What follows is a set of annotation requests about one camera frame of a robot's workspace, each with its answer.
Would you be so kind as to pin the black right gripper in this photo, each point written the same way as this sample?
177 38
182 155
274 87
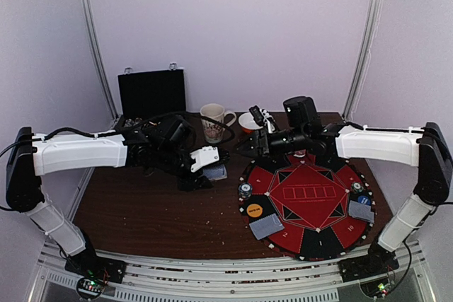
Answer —
262 142

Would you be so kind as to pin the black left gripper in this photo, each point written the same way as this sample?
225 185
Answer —
194 182

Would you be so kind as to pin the green white chip stack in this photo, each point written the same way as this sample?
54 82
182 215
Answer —
245 190
357 187

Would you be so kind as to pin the blue playing card deck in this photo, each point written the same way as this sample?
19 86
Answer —
215 172

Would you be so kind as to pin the dealt blue cards pile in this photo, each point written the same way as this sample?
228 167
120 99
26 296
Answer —
361 212
266 226

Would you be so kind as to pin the blue small blind button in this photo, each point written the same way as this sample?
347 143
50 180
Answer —
362 199

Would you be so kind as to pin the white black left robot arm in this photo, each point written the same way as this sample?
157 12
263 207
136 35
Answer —
31 156

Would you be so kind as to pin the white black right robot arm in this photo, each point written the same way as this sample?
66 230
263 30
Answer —
424 148

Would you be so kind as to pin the clear red dealer button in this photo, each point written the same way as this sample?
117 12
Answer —
299 154

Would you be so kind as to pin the orange white small bowl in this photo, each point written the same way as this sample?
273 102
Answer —
247 123

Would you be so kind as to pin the tall ceramic seashell mug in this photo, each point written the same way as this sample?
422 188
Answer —
212 115

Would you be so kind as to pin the round red black poker mat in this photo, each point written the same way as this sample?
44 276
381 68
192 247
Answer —
311 199

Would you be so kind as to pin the black poker chip case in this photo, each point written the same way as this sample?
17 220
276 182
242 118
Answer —
151 93

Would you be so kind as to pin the orange big blind button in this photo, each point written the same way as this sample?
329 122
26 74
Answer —
254 210

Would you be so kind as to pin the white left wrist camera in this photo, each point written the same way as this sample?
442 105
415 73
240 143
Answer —
207 155

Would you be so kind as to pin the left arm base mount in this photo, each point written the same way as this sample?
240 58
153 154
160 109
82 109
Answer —
93 283

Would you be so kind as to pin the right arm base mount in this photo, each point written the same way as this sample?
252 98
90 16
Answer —
368 270

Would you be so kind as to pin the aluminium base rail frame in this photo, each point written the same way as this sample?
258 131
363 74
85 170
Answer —
266 279

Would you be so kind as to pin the right aluminium frame post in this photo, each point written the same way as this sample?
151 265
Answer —
363 59

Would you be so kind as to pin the aluminium frame post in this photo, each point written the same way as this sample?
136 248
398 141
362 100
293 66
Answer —
97 58
363 59

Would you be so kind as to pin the left aluminium frame post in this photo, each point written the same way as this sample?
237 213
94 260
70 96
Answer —
97 58

